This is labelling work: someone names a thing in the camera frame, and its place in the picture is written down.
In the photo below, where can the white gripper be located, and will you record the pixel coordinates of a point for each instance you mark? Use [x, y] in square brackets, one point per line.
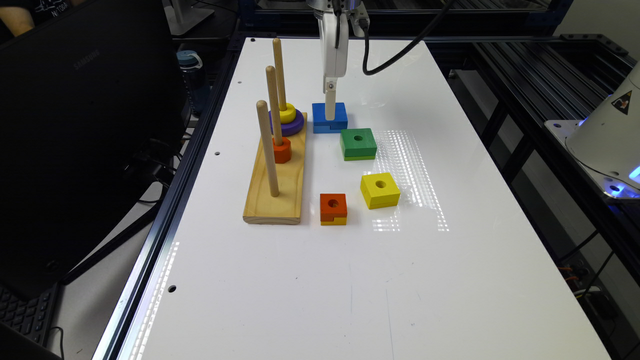
[335, 18]

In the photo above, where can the blue square block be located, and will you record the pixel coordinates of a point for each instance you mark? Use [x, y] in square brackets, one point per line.
[322, 125]

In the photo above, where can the person's forearm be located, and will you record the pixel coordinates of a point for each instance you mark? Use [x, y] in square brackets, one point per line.
[18, 20]

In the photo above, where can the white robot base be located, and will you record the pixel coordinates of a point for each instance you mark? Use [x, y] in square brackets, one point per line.
[606, 143]

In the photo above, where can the green square block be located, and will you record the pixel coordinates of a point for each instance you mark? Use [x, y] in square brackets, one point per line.
[358, 144]

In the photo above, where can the yellow square block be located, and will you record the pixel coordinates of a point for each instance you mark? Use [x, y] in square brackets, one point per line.
[379, 190]

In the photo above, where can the orange and yellow small block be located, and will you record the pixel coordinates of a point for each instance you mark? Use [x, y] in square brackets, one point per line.
[333, 209]

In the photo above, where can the rear wooden peg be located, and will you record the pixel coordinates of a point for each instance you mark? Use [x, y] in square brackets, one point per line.
[278, 59]

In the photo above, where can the wooden peg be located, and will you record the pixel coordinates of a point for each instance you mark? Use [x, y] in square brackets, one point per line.
[278, 59]
[267, 145]
[274, 104]

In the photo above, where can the middle wooden peg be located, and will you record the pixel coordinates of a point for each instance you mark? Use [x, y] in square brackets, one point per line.
[274, 104]

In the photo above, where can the front wooden peg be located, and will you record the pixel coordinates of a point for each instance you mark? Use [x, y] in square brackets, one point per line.
[267, 145]

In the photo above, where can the blue water bottle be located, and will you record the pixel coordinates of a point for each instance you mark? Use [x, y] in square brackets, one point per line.
[194, 75]

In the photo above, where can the wooden peg base board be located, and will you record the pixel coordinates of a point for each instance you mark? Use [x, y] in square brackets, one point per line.
[260, 206]

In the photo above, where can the black Samsung monitor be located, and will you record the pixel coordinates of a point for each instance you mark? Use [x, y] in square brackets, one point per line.
[91, 103]

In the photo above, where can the black keyboard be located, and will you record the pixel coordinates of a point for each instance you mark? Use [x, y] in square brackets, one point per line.
[32, 318]

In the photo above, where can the black aluminium frame rail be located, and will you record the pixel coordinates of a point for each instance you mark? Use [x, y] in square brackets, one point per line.
[540, 82]

